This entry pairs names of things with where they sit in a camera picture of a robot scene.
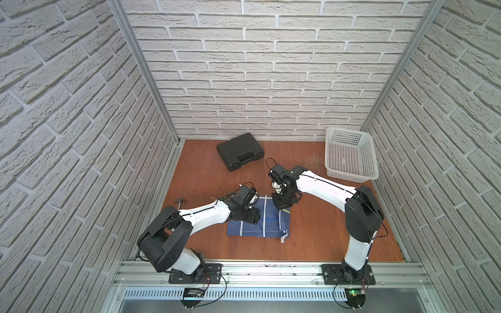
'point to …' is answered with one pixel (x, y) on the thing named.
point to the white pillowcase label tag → (282, 238)
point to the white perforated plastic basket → (351, 154)
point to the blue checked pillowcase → (274, 222)
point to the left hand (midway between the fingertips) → (256, 213)
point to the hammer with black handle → (179, 203)
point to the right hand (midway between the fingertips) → (280, 207)
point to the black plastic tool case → (239, 150)
